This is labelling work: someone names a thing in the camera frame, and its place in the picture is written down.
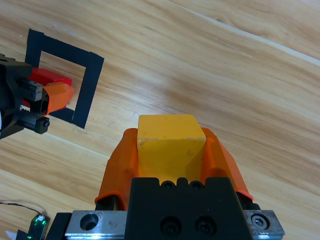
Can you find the yellow wooden block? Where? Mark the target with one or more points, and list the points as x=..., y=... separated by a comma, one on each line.
x=170, y=150

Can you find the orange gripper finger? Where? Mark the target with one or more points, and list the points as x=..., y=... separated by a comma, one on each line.
x=220, y=162
x=58, y=97
x=120, y=165

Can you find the circuit board with green LEDs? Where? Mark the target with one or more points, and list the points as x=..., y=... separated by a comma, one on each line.
x=37, y=225

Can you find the red wooden block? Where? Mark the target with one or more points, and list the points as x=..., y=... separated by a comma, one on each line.
x=50, y=75

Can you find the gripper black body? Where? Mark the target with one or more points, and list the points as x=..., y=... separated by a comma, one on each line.
x=10, y=95

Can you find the black tape square outline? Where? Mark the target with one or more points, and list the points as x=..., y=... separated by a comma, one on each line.
x=90, y=82

